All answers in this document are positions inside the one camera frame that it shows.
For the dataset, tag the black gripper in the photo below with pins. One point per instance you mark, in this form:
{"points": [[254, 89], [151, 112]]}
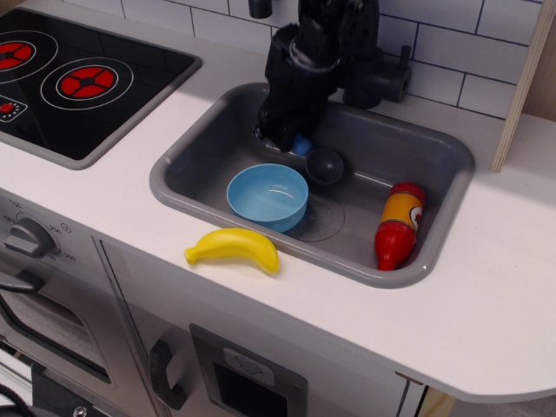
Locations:
{"points": [[302, 72]]}

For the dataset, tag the blue handled grey spoon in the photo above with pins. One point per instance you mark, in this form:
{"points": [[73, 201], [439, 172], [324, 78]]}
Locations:
{"points": [[322, 165]]}

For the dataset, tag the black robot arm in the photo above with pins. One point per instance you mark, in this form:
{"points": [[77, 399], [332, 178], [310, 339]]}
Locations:
{"points": [[326, 17]]}

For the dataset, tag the grey toy sink basin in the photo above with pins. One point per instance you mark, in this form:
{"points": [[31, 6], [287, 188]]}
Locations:
{"points": [[337, 232]]}

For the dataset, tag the light blue bowl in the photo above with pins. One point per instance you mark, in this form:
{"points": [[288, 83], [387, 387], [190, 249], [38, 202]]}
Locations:
{"points": [[271, 195]]}

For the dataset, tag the dark grey toy faucet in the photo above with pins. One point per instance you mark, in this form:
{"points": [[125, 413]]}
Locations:
{"points": [[367, 77]]}

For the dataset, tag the yellow toy banana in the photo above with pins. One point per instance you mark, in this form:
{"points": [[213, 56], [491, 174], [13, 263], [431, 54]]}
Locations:
{"points": [[236, 243]]}

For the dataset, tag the red toy ketchup bottle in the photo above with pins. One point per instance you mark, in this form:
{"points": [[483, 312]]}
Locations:
{"points": [[396, 235]]}

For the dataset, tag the black toy stovetop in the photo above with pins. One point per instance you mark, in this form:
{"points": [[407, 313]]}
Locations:
{"points": [[70, 92]]}

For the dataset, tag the grey oven knob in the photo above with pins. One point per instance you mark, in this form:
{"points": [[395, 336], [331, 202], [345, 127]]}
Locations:
{"points": [[28, 237]]}

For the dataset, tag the grey dispenser panel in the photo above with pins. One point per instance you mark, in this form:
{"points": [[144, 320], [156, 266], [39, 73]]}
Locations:
{"points": [[244, 383]]}

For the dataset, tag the toy oven door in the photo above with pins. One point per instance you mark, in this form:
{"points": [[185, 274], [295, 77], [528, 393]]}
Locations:
{"points": [[71, 329]]}

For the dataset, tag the light wooden side post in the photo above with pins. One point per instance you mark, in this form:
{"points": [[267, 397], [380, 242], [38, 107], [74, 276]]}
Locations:
{"points": [[534, 52]]}

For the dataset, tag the black cabinet door handle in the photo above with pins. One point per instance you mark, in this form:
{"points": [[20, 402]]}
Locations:
{"points": [[160, 357]]}

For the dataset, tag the grey oven door handle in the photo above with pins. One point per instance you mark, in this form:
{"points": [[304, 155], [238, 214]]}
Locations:
{"points": [[25, 282]]}

